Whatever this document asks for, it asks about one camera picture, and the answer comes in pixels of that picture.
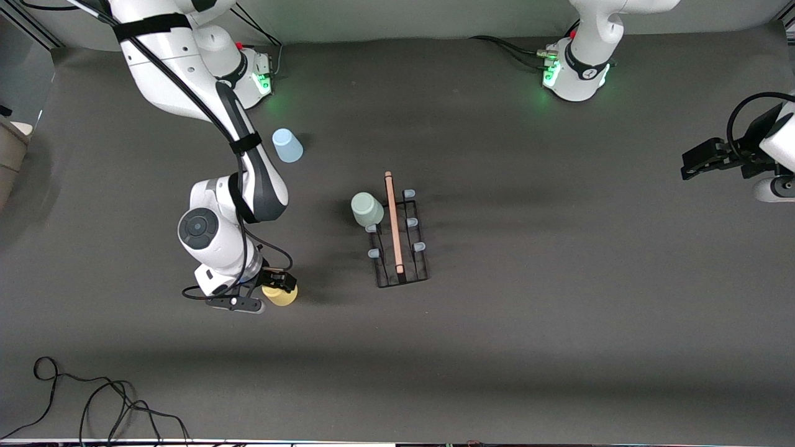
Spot yellow plastic cup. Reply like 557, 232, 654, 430
261, 282, 299, 307

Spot pale green plastic cup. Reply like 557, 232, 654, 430
351, 192, 385, 228

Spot black wire cup holder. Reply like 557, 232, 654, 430
365, 171, 430, 289

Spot light blue plastic cup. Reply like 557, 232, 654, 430
271, 128, 304, 164

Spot dark grey table cloth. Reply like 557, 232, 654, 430
0, 22, 795, 445

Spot beige box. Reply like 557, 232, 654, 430
0, 115, 32, 212

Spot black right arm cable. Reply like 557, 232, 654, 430
19, 0, 294, 301

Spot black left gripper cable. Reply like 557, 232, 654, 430
727, 92, 795, 165

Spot black right arm base cables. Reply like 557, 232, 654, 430
233, 6, 283, 78

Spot black arm base cables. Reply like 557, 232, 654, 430
233, 6, 283, 78
469, 19, 581, 70

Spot black left arm base cables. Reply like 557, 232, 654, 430
469, 19, 581, 70

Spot thin black loose cable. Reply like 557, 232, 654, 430
0, 356, 193, 447

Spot aluminium frame profile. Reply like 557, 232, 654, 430
0, 3, 66, 49

